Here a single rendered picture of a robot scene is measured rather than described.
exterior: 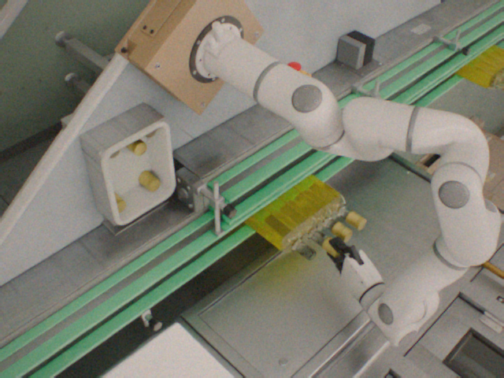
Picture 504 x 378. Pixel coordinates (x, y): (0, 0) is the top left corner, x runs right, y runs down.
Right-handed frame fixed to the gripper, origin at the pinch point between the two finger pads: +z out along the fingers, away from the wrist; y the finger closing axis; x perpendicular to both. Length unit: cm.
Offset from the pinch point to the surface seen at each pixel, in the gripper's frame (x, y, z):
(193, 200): 27.9, 10.5, 21.9
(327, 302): 4.3, -12.6, -5.4
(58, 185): 57, 24, 27
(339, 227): -3.9, 1.5, 4.6
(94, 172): 49, 25, 26
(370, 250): -17.6, -16.1, 5.3
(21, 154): 63, -15, 92
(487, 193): -295, -237, 139
